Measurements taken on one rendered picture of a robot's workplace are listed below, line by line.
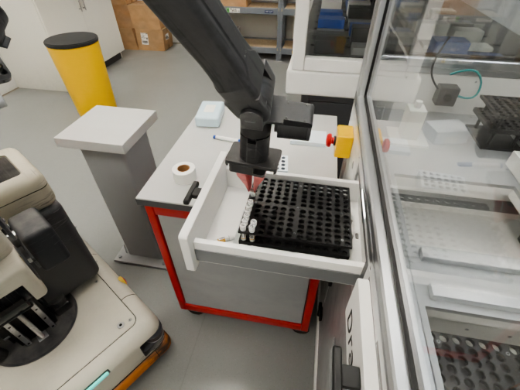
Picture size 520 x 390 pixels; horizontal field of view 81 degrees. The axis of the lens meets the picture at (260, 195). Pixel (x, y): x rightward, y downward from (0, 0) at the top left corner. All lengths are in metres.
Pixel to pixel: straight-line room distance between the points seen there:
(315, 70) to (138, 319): 1.18
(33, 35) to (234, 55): 3.61
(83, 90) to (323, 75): 2.29
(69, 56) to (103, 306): 2.19
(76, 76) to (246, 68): 2.75
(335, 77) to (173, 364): 1.35
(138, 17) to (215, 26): 4.63
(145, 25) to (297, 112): 4.53
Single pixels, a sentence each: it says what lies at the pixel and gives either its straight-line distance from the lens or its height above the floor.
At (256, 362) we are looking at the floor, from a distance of 1.43.
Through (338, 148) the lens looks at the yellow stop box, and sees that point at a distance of 0.91.
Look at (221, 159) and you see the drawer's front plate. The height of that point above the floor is 0.93.
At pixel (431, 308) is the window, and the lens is 0.36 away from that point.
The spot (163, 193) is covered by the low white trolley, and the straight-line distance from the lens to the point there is 0.94.
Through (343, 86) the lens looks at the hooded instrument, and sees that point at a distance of 1.37.
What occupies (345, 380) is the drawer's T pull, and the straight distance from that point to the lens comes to 0.48.
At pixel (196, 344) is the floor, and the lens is 1.48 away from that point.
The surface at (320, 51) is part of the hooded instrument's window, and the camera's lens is 1.35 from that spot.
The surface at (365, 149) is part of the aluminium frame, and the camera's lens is 0.70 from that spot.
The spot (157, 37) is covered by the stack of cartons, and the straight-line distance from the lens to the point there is 4.94.
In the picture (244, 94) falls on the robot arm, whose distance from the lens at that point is 0.43.
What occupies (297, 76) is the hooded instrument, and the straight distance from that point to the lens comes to 1.36.
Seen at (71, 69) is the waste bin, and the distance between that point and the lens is 3.10.
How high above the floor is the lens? 1.35
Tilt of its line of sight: 42 degrees down
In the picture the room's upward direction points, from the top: straight up
